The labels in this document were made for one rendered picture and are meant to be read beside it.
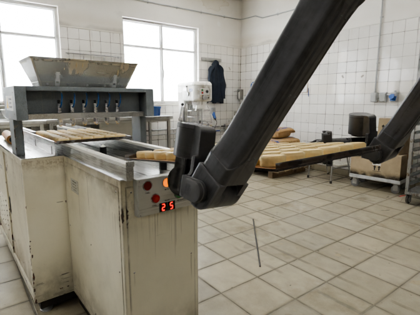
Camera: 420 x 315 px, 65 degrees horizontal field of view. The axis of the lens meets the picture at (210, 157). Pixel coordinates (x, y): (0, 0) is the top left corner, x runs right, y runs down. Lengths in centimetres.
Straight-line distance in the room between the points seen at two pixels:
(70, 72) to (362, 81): 409
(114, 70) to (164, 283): 116
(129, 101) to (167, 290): 110
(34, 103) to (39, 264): 81
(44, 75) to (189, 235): 106
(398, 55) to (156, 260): 424
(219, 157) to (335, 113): 490
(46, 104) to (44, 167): 32
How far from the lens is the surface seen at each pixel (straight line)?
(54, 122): 433
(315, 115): 554
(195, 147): 55
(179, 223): 137
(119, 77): 199
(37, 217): 188
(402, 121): 97
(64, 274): 203
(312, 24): 44
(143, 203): 122
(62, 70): 188
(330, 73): 543
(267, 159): 62
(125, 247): 128
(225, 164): 48
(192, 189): 51
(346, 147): 82
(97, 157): 140
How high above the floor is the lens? 112
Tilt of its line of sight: 10 degrees down
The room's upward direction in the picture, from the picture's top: straight up
